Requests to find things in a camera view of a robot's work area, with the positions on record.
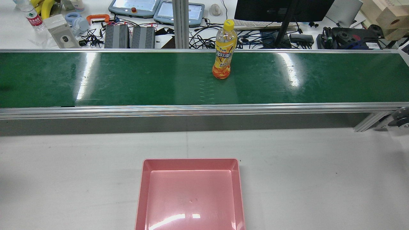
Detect grey caster wheel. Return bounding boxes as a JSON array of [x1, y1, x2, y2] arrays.
[[388, 107, 409, 128]]

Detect black ribbed power box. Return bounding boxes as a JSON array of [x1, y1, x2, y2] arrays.
[[131, 26, 156, 49], [104, 25, 130, 49]]

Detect black machine part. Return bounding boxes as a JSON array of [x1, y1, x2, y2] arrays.
[[316, 26, 384, 50]]

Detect yellow bananas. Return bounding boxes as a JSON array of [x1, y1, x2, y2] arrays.
[[30, 0, 59, 19]]

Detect black cable tangle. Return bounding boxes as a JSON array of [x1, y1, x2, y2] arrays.
[[189, 19, 218, 49]]

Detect orange clamp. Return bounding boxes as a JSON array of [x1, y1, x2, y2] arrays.
[[86, 14, 115, 25]]

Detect aluminium desk post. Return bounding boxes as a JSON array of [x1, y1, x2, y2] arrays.
[[172, 0, 189, 49]]

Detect clear water bottle red label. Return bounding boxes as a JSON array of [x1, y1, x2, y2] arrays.
[[14, 0, 47, 32]]

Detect light blue ring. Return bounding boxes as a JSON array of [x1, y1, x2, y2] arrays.
[[65, 12, 90, 32]]

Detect green conveyor belt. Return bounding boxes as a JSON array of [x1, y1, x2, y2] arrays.
[[0, 49, 409, 136]]

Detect grey teach pendant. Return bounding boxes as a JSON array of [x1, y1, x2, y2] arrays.
[[108, 0, 161, 19], [153, 1, 205, 27]]

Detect black computer monitor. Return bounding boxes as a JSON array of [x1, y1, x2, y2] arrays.
[[234, 0, 335, 48]]

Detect orange juice bottle yellow cap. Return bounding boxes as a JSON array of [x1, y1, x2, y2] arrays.
[[212, 19, 238, 80]]

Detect white keyboard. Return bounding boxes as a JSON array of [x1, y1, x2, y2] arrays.
[[232, 19, 298, 31]]

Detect pink plastic basket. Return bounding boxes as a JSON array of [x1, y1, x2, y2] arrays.
[[135, 158, 246, 230]]

